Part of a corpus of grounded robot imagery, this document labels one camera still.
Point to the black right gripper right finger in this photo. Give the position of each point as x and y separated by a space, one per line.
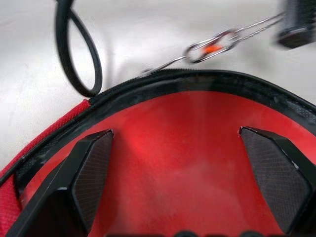
276 177

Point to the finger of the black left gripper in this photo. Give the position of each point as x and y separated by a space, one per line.
298 19

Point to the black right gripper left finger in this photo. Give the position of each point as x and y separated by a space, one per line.
61 197

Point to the red table tennis paddle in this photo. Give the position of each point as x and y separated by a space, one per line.
177 153

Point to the black and red paddle case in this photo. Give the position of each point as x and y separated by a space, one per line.
197 81

